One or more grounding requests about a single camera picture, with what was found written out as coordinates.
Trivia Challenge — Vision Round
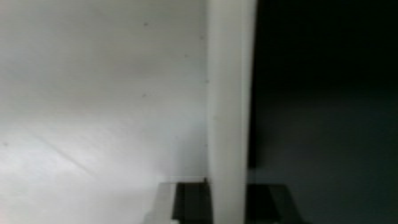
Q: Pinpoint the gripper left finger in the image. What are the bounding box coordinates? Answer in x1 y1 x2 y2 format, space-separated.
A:
143 182 214 224

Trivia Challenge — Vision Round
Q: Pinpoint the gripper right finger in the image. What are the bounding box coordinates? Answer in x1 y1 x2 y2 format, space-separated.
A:
246 184 306 224

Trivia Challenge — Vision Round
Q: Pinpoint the white square tabletop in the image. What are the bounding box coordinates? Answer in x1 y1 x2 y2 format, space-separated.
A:
0 0 257 224

